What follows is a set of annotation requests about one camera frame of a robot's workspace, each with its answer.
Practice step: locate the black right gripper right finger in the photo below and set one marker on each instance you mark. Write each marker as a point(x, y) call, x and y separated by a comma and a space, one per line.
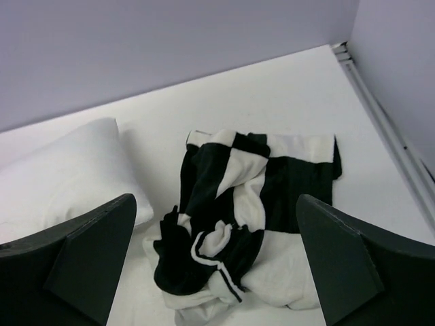
point(364, 274)

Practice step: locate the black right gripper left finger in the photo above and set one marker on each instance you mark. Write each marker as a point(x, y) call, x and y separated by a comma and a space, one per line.
point(68, 274)

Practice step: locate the white pillow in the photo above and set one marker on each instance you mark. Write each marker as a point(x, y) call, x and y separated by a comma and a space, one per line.
point(67, 178)

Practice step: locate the black white checkered pillowcase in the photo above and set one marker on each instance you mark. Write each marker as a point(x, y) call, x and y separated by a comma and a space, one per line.
point(235, 229)

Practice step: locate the aluminium right side rail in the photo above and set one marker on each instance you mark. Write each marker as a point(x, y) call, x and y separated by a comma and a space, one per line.
point(418, 178)

